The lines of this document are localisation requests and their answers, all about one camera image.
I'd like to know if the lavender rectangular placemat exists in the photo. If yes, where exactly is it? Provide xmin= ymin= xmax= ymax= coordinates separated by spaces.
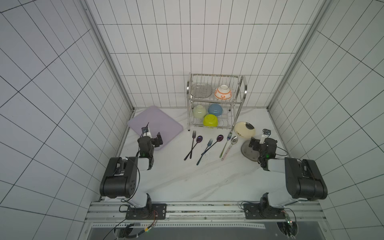
xmin=128 ymin=106 xmax=183 ymax=151

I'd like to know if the pink handled silver spoon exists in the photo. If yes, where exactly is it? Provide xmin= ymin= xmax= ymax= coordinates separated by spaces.
xmin=221 ymin=136 xmax=238 ymax=161

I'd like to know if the green handled rainbow fork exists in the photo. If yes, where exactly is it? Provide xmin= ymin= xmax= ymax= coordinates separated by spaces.
xmin=219 ymin=132 xmax=233 ymax=158

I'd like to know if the dark purple long spoon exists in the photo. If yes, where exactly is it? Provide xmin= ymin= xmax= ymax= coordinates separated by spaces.
xmin=202 ymin=135 xmax=224 ymax=156

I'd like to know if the purple fork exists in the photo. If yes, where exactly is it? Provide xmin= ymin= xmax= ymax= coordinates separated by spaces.
xmin=189 ymin=130 xmax=197 ymax=159

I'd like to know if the blue fork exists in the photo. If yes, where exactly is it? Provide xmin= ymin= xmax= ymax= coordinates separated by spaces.
xmin=196 ymin=139 xmax=213 ymax=166

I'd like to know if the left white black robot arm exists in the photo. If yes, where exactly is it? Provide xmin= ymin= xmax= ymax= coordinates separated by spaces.
xmin=100 ymin=133 xmax=163 ymax=209

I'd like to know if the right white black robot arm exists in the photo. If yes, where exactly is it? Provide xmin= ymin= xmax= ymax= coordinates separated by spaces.
xmin=249 ymin=138 xmax=328 ymax=210

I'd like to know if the grey glass plate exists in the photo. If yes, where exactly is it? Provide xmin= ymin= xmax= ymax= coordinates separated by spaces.
xmin=241 ymin=139 xmax=260 ymax=162

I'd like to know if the cream plate with black spot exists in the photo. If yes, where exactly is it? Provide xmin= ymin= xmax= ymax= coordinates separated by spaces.
xmin=234 ymin=122 xmax=256 ymax=139

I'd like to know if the lime green bowl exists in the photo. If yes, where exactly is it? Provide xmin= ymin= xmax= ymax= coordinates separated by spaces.
xmin=203 ymin=114 xmax=219 ymax=128

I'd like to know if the pale green bowl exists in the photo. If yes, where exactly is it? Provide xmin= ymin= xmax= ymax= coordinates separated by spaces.
xmin=193 ymin=105 xmax=207 ymax=120

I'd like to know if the blue bowl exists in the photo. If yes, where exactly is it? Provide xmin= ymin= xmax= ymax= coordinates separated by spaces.
xmin=208 ymin=104 xmax=223 ymax=117

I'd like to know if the white orange patterned bowl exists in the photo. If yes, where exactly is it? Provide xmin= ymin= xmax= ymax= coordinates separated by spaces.
xmin=214 ymin=85 xmax=232 ymax=101

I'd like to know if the grey plate on rack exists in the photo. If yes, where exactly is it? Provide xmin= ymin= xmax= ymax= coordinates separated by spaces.
xmin=191 ymin=83 xmax=213 ymax=99

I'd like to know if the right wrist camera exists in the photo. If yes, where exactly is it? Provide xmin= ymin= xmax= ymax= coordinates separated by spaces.
xmin=260 ymin=129 xmax=271 ymax=144

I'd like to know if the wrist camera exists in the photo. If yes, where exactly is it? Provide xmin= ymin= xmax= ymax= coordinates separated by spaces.
xmin=260 ymin=129 xmax=271 ymax=144
xmin=141 ymin=126 xmax=152 ymax=138

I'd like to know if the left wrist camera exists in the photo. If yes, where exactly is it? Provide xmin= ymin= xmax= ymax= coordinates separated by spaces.
xmin=141 ymin=126 xmax=152 ymax=138

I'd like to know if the steel wire dish rack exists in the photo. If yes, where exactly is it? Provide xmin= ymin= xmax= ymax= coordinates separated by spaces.
xmin=186 ymin=73 xmax=248 ymax=131

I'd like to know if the aluminium mounting rail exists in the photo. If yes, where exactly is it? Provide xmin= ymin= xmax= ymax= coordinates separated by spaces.
xmin=85 ymin=202 xmax=330 ymax=233

